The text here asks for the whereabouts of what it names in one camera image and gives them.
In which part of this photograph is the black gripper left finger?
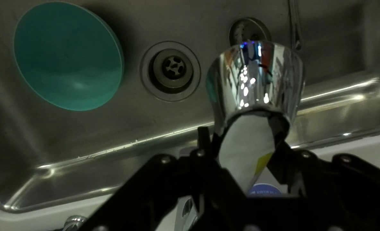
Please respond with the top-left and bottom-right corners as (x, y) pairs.
(76, 126), (252, 231)

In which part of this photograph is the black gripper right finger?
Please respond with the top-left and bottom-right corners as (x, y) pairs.
(267, 118), (380, 231)

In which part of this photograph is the shiny metal cup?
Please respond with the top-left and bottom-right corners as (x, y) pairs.
(205, 40), (307, 195)

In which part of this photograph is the stainless steel sink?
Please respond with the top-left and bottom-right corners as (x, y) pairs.
(0, 0), (380, 214)

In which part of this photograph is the sink drain opening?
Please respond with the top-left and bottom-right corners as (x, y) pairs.
(139, 40), (203, 104)

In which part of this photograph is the chrome counter knob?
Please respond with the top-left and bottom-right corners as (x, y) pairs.
(62, 214), (88, 231)

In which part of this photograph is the teal bowl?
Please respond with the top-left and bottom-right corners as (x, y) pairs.
(12, 0), (128, 114)

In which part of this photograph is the thin stopper chain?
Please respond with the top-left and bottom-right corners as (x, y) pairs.
(285, 0), (303, 51)

